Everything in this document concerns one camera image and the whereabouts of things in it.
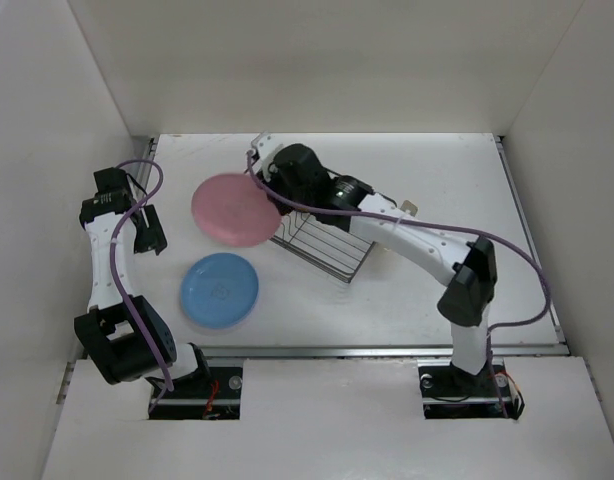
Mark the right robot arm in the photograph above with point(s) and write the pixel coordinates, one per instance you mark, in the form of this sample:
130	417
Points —
467	269

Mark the beige cutlery holder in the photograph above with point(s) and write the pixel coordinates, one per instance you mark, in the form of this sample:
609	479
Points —
409	208

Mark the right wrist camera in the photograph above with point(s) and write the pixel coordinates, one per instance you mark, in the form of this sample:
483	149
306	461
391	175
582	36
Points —
265	147

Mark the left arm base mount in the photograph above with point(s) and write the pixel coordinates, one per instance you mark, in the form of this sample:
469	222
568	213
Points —
215	396

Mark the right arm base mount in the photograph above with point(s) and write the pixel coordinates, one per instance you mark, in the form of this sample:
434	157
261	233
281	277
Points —
448	393

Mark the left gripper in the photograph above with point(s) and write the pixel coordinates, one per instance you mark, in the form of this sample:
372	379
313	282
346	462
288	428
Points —
150	238

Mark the pink plate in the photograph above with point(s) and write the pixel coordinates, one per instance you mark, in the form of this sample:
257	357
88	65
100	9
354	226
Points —
233	211

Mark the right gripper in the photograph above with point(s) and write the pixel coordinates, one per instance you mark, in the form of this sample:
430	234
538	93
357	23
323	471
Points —
274	178

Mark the black wire dish rack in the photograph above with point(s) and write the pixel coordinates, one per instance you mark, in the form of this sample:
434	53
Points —
335	252

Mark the aluminium front rail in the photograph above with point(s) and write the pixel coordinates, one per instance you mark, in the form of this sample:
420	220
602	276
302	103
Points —
553	350

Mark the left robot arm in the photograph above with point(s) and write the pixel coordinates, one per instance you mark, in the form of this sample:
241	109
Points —
121	331

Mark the light blue plate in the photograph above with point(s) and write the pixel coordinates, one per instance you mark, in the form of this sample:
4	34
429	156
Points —
219	291

